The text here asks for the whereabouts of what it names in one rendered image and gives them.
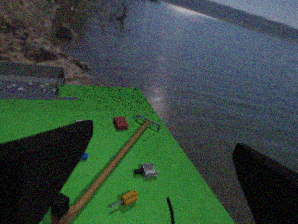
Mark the reddish-brown cube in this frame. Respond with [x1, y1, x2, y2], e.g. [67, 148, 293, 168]
[113, 116, 129, 130]

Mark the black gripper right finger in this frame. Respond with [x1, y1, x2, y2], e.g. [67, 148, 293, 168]
[233, 143, 298, 224]

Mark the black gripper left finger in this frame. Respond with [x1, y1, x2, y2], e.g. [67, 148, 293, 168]
[0, 120, 93, 224]

